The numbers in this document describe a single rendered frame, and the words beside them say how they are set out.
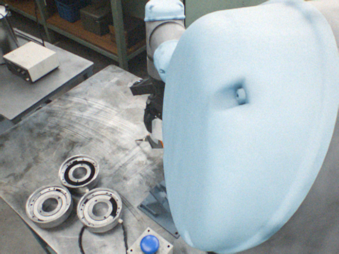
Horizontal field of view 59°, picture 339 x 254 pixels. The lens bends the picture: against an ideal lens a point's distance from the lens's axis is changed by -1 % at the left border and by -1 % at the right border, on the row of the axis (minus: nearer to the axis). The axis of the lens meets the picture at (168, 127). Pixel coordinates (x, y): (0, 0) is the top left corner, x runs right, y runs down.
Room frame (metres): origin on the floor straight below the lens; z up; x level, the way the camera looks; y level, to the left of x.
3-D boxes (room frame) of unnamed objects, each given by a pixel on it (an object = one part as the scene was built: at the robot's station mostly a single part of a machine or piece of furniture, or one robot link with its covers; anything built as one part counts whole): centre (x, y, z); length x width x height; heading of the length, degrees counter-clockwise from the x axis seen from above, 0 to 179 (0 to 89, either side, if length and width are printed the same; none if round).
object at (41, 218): (0.37, 0.29, 0.82); 0.08 x 0.08 x 0.02
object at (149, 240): (0.26, 0.04, 0.85); 0.04 x 0.04 x 0.05
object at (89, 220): (0.36, 0.16, 0.82); 0.08 x 0.08 x 0.02
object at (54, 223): (0.37, 0.29, 0.82); 0.10 x 0.10 x 0.04
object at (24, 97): (1.19, 0.74, 0.34); 0.67 x 0.46 x 0.68; 56
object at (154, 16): (0.55, 0.01, 1.19); 0.09 x 0.08 x 0.11; 10
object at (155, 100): (0.54, 0.00, 1.03); 0.09 x 0.08 x 0.12; 47
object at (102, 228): (0.36, 0.16, 0.82); 0.10 x 0.10 x 0.04
